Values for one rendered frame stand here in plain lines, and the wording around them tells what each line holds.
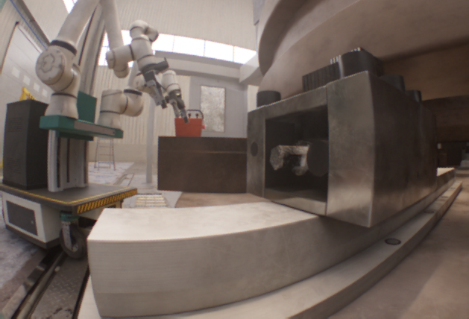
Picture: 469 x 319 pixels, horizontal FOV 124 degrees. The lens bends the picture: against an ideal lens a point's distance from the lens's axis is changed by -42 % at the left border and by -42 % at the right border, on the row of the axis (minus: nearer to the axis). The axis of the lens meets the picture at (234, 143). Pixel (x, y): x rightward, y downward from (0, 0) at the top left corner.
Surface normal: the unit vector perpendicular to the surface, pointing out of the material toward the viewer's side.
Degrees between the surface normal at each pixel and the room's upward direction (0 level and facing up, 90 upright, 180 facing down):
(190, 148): 90
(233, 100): 90
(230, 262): 71
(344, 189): 90
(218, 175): 90
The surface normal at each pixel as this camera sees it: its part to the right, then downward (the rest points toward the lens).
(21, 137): -0.03, -0.06
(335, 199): -0.91, -0.04
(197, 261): 0.41, -0.36
